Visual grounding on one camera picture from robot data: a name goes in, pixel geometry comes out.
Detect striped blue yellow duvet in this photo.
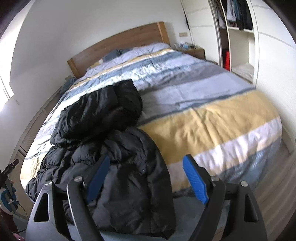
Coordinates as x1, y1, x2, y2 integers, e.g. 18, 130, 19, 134
21, 43, 282, 192

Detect hanging clothes in wardrobe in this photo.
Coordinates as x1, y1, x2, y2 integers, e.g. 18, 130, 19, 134
212, 0, 253, 30

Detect white wardrobe with shelves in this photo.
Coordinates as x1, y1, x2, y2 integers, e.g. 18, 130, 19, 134
180, 0, 296, 93

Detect wooden headboard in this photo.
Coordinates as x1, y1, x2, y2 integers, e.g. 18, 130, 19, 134
67, 22, 170, 78

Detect wall socket plate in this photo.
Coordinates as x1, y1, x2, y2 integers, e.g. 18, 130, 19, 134
179, 32, 188, 38

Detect wooden nightstand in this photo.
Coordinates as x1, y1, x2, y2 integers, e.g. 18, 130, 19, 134
181, 48, 206, 60

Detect red item on shelf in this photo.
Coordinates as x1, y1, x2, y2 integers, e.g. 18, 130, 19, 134
223, 49, 230, 71

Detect black puffer jacket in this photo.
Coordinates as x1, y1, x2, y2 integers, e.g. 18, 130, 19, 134
25, 79, 177, 240

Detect dark blue pillow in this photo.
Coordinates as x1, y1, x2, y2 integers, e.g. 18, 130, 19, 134
102, 48, 132, 62

